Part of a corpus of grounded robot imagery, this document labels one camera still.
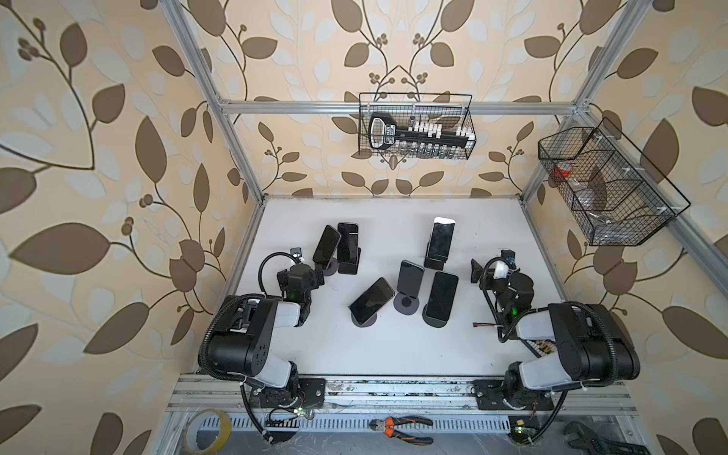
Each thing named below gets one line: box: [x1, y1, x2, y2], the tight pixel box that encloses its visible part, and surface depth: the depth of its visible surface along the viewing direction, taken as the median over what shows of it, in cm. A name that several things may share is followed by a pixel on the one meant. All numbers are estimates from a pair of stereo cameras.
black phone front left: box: [347, 276, 396, 327], surface depth 84 cm
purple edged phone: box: [312, 224, 343, 271], surface depth 93 cm
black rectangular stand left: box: [337, 247, 362, 275], surface depth 100 cm
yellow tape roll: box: [182, 408, 233, 455], surface depth 70 cm
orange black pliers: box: [368, 415, 435, 446], surface depth 71 cm
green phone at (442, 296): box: [426, 271, 459, 322], surface depth 82 cm
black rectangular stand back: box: [423, 241, 448, 271], surface depth 98 cm
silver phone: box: [427, 216, 456, 261], surface depth 96 cm
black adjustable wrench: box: [564, 420, 653, 455], surface depth 68 cm
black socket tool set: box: [368, 111, 473, 159], surface depth 86 cm
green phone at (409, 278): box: [396, 259, 425, 299], surface depth 81 cm
